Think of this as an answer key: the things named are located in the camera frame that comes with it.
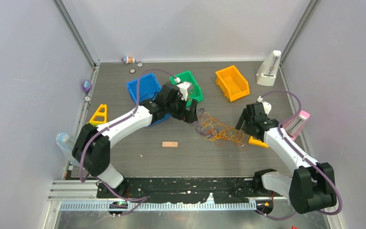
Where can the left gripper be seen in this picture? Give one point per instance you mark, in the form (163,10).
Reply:
(188,116)

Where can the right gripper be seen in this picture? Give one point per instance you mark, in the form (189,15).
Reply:
(245,117)

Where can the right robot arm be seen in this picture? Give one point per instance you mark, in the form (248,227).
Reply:
(312,184)

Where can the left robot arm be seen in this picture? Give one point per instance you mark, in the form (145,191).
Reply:
(93,144)

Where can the yellow triangular toy right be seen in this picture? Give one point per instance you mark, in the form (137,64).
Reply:
(256,142)

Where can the yellow triangular toy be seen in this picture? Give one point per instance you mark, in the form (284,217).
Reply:
(100,116)
(256,142)

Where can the green plastic bin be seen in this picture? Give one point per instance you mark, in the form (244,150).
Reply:
(195,92)

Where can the wooden block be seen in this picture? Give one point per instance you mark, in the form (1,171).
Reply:
(169,144)

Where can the orange plastic bin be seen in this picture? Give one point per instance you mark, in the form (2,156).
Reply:
(232,83)

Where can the pink metronome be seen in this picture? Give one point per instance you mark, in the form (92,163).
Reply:
(294,126)

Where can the blue plastic bin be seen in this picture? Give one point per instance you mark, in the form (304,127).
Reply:
(148,89)

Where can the white metronome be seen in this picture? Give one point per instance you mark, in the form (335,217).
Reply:
(266,74)

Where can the small toy figurine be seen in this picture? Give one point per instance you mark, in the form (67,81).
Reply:
(128,60)

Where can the yellow triangular toy left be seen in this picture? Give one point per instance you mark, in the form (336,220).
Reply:
(100,116)

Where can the purple round toy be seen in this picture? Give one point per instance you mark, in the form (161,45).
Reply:
(86,86)

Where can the clear blue plastic container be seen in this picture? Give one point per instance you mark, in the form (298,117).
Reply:
(66,143)

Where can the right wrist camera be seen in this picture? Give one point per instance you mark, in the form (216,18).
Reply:
(266,105)

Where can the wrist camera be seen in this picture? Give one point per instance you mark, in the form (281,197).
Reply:
(184,88)
(266,105)

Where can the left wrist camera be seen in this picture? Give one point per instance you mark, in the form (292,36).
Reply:
(184,88)

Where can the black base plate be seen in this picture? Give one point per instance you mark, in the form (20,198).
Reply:
(191,190)

